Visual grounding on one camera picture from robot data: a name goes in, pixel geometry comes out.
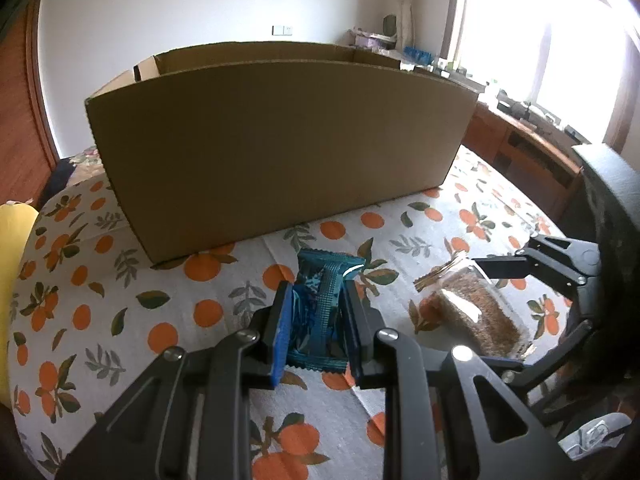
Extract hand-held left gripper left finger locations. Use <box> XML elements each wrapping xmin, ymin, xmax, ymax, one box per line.
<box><xmin>57</xmin><ymin>280</ymin><xmax>296</xmax><ymax>480</ymax></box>

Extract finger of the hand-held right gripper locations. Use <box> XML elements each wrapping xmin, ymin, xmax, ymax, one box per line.
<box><xmin>502</xmin><ymin>304</ymin><xmax>597</xmax><ymax>402</ymax></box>
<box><xmin>472</xmin><ymin>234</ymin><xmax>602</xmax><ymax>302</ymax></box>

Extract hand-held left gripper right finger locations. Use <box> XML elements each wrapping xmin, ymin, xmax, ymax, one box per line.
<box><xmin>341</xmin><ymin>280</ymin><xmax>582</xmax><ymax>480</ymax></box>

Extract teal snack packet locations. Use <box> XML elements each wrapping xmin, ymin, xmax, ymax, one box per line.
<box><xmin>286</xmin><ymin>250</ymin><xmax>367</xmax><ymax>374</ymax></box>

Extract clear packet brown snack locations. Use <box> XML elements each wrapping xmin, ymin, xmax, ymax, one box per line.
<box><xmin>414</xmin><ymin>255</ymin><xmax>532</xmax><ymax>361</ymax></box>

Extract brown cardboard box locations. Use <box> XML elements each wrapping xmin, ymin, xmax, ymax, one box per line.
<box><xmin>84</xmin><ymin>41</ymin><xmax>481</xmax><ymax>271</ymax></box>

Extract grey white object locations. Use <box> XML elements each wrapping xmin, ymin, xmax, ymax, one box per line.
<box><xmin>556</xmin><ymin>412</ymin><xmax>634</xmax><ymax>462</ymax></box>

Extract wooden cabinet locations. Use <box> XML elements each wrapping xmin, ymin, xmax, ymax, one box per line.
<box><xmin>462</xmin><ymin>102</ymin><xmax>587</xmax><ymax>222</ymax></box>

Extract orange fruit print tablecloth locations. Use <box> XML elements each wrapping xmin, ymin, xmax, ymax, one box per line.
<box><xmin>10</xmin><ymin>145</ymin><xmax>601</xmax><ymax>480</ymax></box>

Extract bright window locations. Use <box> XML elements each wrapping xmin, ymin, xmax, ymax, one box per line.
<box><xmin>450</xmin><ymin>0</ymin><xmax>640</xmax><ymax>147</ymax></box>

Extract dark cloth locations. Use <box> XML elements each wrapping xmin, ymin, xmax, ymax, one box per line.
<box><xmin>50</xmin><ymin>157</ymin><xmax>101</xmax><ymax>198</ymax></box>

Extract floral pink cloth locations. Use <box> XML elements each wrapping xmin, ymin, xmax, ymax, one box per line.
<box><xmin>65</xmin><ymin>145</ymin><xmax>104</xmax><ymax>171</ymax></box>

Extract yellow pillow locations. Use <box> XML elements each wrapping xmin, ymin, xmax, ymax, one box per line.
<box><xmin>0</xmin><ymin>201</ymin><xmax>40</xmax><ymax>406</ymax></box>

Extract light curtain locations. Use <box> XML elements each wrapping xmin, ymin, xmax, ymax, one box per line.
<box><xmin>391</xmin><ymin>0</ymin><xmax>422</xmax><ymax>50</ymax></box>

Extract wooden wardrobe door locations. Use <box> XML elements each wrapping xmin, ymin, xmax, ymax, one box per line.
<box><xmin>0</xmin><ymin>0</ymin><xmax>62</xmax><ymax>206</ymax></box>

